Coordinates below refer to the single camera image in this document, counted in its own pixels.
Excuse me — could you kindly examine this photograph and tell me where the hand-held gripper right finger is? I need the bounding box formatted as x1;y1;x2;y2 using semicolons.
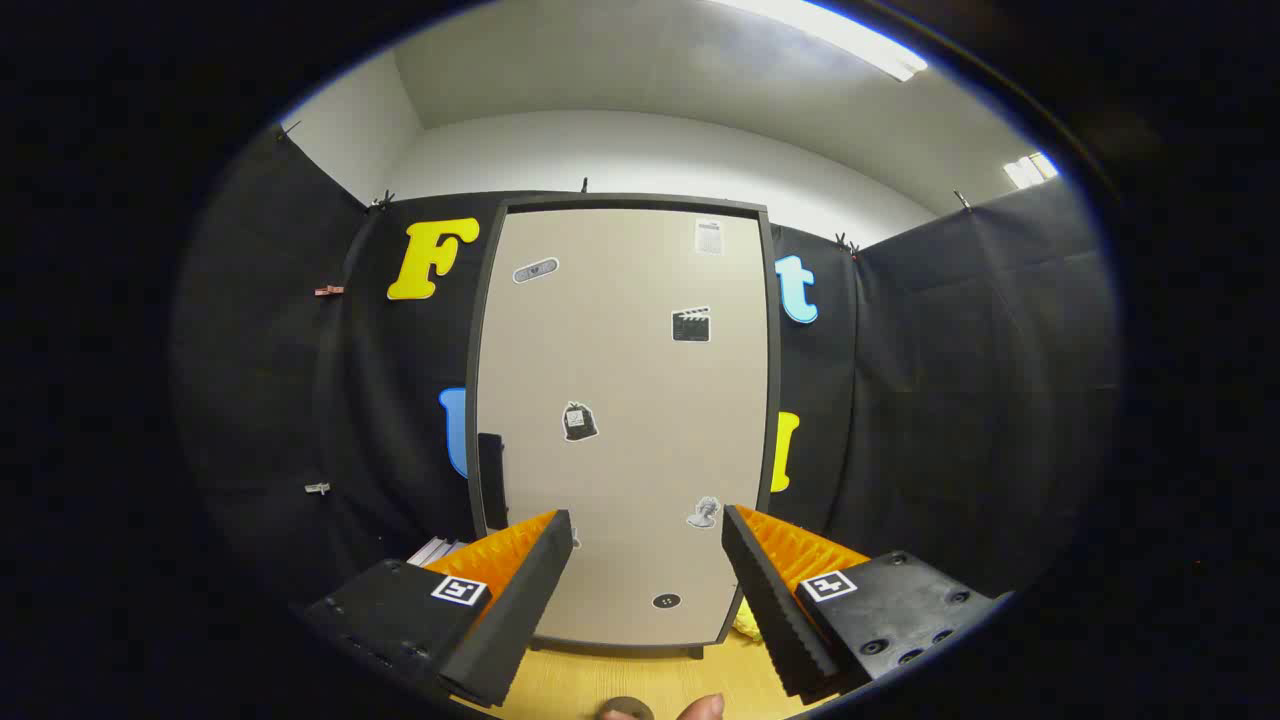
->
721;504;1003;704

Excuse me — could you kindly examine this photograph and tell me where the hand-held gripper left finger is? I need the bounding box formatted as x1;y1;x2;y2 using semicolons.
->
303;508;575;709

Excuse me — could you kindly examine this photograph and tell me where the black cabinet door handle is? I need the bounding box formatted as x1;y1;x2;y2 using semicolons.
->
477;433;508;532

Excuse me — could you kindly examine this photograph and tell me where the dark grey shoe cabinet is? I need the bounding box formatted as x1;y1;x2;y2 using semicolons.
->
465;193;783;659

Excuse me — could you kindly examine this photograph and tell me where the beige shoe cabinet door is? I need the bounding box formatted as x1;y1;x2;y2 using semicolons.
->
476;208;771;649

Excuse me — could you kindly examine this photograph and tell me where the stack of books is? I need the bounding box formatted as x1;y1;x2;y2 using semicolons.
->
406;536;469;571

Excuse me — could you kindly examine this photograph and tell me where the black backdrop cloth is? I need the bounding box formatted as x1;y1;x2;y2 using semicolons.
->
170;125;1121;611

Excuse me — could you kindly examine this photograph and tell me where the small ceiling light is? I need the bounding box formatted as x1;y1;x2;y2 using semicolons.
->
1004;151;1060;190

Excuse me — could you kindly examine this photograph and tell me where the long ceiling light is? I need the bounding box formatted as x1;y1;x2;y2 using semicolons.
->
720;0;929;83

